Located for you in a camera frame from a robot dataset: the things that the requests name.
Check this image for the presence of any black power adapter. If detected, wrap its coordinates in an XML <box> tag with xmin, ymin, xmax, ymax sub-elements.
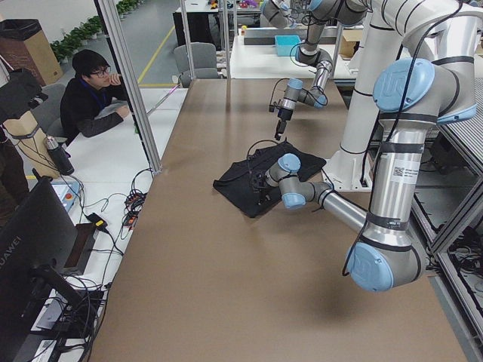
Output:
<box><xmin>86</xmin><ymin>213</ymin><xmax>107</xmax><ymax>232</ymax></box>

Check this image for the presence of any black Huawei monitor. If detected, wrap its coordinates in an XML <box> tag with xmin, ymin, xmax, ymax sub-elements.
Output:
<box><xmin>1</xmin><ymin>177</ymin><xmax>82</xmax><ymax>349</ymax></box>

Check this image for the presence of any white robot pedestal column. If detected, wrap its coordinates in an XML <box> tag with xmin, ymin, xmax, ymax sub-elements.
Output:
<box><xmin>325</xmin><ymin>1</ymin><xmax>402</xmax><ymax>192</ymax></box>

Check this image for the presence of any teach pendant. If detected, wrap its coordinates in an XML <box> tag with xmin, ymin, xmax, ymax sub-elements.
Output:
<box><xmin>51</xmin><ymin>180</ymin><xmax>82</xmax><ymax>212</ymax></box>

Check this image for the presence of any blue plastic bin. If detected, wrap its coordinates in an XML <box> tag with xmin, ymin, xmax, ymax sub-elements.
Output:
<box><xmin>275</xmin><ymin>35</ymin><xmax>301</xmax><ymax>57</ymax></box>

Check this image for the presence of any cardboard box bin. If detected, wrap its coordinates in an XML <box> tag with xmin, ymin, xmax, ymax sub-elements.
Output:
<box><xmin>1</xmin><ymin>19</ymin><xmax>63</xmax><ymax>86</ymax></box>

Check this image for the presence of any aluminium frame post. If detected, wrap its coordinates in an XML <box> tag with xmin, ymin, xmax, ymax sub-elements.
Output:
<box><xmin>94</xmin><ymin>0</ymin><xmax>162</xmax><ymax>175</ymax></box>

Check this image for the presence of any orange grey usb hub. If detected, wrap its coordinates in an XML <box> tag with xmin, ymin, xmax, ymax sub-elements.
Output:
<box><xmin>125</xmin><ymin>192</ymin><xmax>147</xmax><ymax>207</ymax></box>
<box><xmin>122</xmin><ymin>214</ymin><xmax>138</xmax><ymax>230</ymax></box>

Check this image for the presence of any grey office chair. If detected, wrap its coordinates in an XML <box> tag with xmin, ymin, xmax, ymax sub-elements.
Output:
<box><xmin>174</xmin><ymin>42</ymin><xmax>220</xmax><ymax>88</ymax></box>

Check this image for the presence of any black printed t-shirt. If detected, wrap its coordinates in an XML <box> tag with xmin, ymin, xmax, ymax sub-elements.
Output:
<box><xmin>213</xmin><ymin>140</ymin><xmax>326</xmax><ymax>218</ymax></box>

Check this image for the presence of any seated man in black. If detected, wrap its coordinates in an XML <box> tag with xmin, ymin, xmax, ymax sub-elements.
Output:
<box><xmin>60</xmin><ymin>49</ymin><xmax>130</xmax><ymax>144</ymax></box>

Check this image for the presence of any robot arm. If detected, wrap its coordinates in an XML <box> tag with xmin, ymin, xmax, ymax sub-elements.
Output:
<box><xmin>264</xmin><ymin>1</ymin><xmax>482</xmax><ymax>292</ymax></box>
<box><xmin>269</xmin><ymin>1</ymin><xmax>367</xmax><ymax>140</ymax></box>

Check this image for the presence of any black thermos bottle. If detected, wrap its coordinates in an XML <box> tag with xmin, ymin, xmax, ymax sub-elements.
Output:
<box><xmin>45</xmin><ymin>136</ymin><xmax>75</xmax><ymax>176</ymax></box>

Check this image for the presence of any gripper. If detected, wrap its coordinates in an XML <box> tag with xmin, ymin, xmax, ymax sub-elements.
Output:
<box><xmin>274</xmin><ymin>107</ymin><xmax>294</xmax><ymax>140</ymax></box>
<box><xmin>253</xmin><ymin>173</ymin><xmax>269</xmax><ymax>191</ymax></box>

